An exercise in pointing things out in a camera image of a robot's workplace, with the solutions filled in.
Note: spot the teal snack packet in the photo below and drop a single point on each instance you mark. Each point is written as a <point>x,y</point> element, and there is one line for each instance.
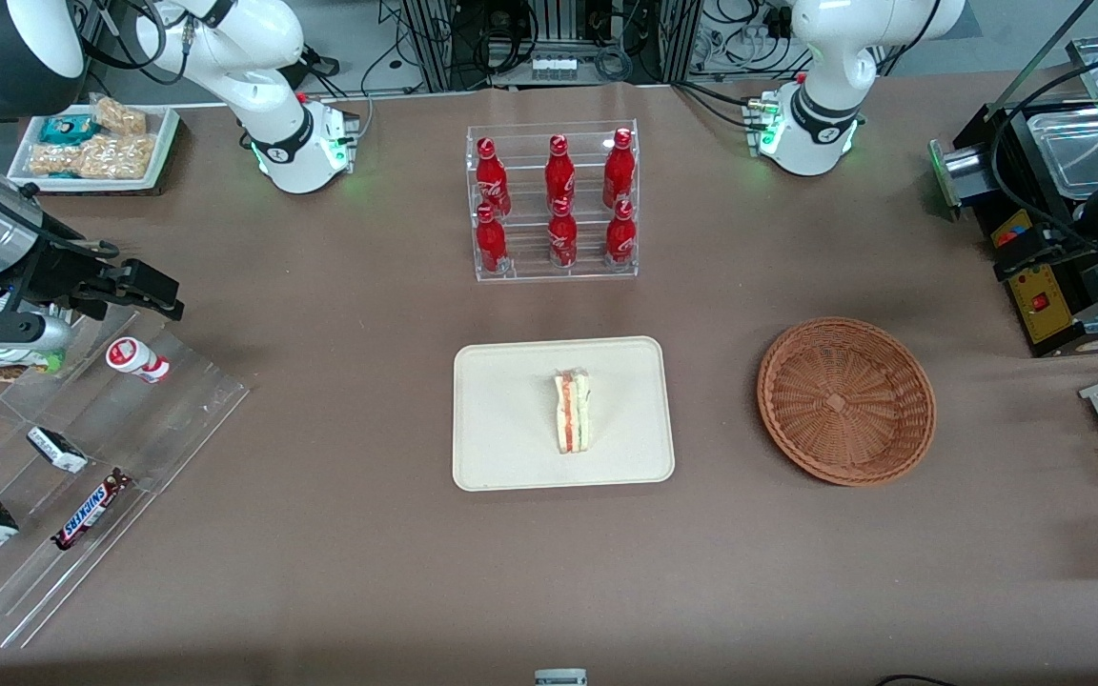
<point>68,129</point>

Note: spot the red cola bottle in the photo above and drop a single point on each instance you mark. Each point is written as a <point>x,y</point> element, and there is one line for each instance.
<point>620,236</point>
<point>563,238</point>
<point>491,176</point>
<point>619,167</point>
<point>490,243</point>
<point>559,171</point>

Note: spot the white power strip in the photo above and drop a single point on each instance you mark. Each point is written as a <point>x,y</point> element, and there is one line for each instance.
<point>555,68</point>

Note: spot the Snickers chocolate bar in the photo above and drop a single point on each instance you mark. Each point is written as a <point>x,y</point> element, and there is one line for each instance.
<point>91,510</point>

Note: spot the white snack tray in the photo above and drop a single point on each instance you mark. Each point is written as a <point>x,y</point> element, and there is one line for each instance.
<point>163,143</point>

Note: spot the triangle sandwich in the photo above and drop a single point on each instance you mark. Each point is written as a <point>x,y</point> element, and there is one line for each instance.
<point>572,414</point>

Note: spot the silver metal appliance plate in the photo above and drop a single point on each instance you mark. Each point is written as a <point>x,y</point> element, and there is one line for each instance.
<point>1073,148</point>

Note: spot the black appliance with yellow panel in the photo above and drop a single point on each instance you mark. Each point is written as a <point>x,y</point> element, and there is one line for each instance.
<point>1045,314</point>

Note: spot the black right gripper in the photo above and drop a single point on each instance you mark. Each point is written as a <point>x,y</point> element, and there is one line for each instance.
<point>51,270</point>

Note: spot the clear acrylic bottle rack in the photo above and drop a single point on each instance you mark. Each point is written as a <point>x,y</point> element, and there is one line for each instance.
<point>530,272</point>

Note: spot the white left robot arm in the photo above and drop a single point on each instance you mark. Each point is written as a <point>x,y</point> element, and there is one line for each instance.
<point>821,124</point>

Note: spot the clear acrylic stepped display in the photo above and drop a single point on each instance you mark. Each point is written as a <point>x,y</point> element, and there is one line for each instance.
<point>168,419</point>

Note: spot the small grey device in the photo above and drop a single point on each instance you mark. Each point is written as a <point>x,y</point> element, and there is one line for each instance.
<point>560,677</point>

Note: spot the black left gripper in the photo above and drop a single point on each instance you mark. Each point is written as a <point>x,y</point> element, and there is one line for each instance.
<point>1095,216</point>

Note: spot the large clear peanut snack bag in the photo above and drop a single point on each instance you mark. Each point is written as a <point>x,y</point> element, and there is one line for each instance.
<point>101,157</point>

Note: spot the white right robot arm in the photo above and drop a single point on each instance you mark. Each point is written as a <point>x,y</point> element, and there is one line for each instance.
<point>282,143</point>

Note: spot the cream rectangular serving tray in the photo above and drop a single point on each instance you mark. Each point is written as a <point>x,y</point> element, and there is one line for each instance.
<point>511,419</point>

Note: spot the red white yogurt cup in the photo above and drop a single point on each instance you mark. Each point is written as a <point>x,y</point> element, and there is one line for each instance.
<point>134,357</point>

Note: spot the large round wicker basket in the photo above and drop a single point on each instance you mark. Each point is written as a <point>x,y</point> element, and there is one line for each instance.
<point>844,400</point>

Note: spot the aluminium equipment rack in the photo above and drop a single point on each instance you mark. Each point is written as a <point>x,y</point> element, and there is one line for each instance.
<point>473,38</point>

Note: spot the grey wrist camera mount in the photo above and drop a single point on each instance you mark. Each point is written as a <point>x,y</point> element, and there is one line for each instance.
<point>6,331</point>

